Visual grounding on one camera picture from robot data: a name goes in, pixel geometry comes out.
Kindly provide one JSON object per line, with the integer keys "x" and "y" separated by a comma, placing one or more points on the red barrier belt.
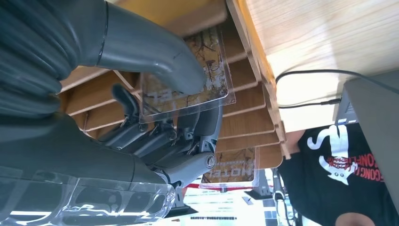
{"x": 193, "y": 186}

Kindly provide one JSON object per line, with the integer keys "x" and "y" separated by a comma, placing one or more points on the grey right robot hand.
{"x": 78, "y": 156}

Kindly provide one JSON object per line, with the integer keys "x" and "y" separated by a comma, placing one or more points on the clear plastic cover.
{"x": 93, "y": 202}

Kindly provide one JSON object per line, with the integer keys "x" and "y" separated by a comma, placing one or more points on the person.
{"x": 311, "y": 193}

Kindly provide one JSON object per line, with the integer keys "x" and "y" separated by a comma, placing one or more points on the grey laptop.
{"x": 380, "y": 124}

